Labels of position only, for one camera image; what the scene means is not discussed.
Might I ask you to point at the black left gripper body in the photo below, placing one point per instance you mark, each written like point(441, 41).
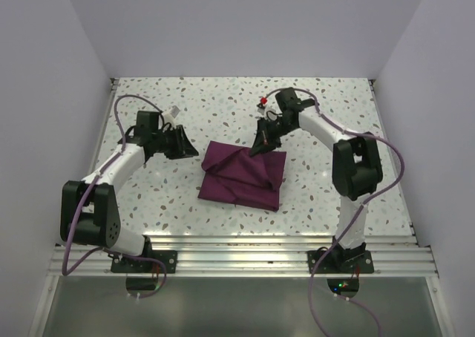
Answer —
point(163, 142)

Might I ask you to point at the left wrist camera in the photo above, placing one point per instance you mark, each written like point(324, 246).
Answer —
point(171, 114)

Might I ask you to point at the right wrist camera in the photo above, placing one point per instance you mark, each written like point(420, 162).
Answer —
point(266, 110)

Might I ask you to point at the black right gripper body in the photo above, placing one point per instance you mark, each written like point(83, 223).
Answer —
point(276, 129)

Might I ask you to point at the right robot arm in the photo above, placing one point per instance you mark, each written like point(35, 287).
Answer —
point(356, 164)

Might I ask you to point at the purple cloth mat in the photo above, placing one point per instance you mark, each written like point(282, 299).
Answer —
point(233, 176)

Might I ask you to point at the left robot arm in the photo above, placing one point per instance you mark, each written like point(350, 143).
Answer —
point(89, 209)

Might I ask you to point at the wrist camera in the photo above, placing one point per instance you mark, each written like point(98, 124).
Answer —
point(171, 114)
point(266, 110)

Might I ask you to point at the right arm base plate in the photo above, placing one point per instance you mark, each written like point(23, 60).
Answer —
point(362, 264)

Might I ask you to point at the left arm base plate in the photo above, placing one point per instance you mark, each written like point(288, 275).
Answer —
point(165, 261)

